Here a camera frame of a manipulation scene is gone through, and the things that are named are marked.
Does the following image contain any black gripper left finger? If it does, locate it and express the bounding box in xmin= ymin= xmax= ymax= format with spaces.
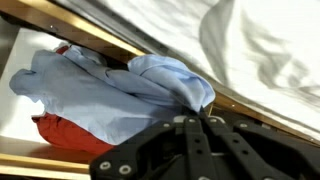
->
xmin=89 ymin=115 xmax=218 ymax=180

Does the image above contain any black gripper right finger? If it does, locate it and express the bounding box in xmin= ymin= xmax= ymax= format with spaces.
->
xmin=199 ymin=106 xmax=320 ymax=180

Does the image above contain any blue shirt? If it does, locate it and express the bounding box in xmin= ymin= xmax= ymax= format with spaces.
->
xmin=9 ymin=44 xmax=217 ymax=146

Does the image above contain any red shirt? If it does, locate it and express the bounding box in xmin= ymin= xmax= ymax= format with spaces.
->
xmin=31 ymin=44 xmax=116 ymax=155

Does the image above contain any mattress with white sheet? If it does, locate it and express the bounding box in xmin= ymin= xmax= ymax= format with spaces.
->
xmin=49 ymin=0 xmax=320 ymax=140

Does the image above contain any wooden bed frame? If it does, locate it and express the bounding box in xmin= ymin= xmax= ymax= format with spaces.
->
xmin=0 ymin=0 xmax=320 ymax=148

